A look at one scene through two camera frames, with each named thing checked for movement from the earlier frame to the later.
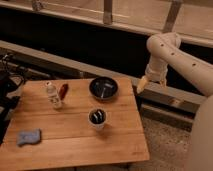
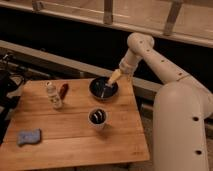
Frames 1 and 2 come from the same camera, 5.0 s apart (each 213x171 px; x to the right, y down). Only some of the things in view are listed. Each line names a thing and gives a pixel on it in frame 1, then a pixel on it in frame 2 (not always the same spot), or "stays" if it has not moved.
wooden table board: x=73 y=123 stays
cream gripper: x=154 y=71 to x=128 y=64
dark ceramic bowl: x=103 y=88 stays
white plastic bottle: x=53 y=96 stays
